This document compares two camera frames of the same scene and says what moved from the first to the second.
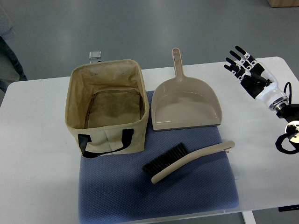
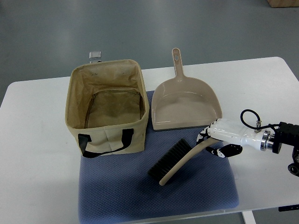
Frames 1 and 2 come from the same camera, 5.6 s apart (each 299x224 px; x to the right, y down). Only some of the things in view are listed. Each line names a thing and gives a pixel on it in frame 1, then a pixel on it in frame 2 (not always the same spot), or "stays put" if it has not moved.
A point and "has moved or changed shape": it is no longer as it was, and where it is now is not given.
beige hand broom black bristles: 177,157 has moved or changed shape
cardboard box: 283,3 stays put
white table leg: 249,217 stays put
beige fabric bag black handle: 107,107 stays put
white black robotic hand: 259,84 -> 232,136
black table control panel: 288,208 stays put
